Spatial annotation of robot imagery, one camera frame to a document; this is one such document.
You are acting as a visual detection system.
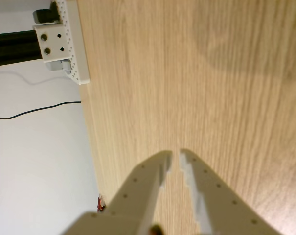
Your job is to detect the black cable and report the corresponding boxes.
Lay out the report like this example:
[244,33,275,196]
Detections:
[0,100,82,120]

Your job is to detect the white cable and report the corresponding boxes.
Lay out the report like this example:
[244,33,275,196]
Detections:
[0,68,68,86]

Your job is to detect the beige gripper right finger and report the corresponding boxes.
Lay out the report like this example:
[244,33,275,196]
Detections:
[180,148,282,235]

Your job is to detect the white perforated base plate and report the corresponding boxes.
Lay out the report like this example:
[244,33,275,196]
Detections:
[51,0,91,85]

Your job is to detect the red wires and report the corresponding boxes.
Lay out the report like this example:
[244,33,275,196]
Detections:
[96,194,107,213]

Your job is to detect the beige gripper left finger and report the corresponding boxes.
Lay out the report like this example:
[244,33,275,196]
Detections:
[62,150,172,235]

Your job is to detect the grey corner bracket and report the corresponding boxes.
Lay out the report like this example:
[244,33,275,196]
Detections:
[48,58,72,75]

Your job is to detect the white post mount block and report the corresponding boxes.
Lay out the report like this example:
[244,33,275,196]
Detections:
[32,23,71,64]

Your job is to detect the black corner bracket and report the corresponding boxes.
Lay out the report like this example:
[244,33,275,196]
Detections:
[33,8,62,25]

